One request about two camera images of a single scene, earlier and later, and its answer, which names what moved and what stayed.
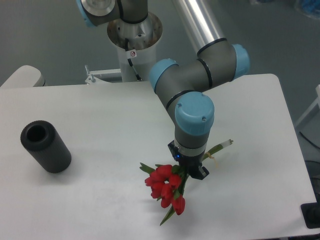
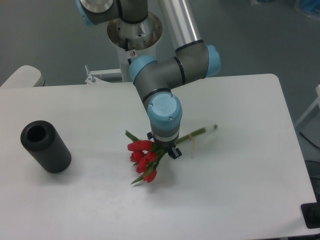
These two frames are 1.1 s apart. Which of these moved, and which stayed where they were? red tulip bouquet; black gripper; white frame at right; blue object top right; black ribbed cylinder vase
Moved: black gripper; red tulip bouquet
Stayed: black ribbed cylinder vase; blue object top right; white frame at right
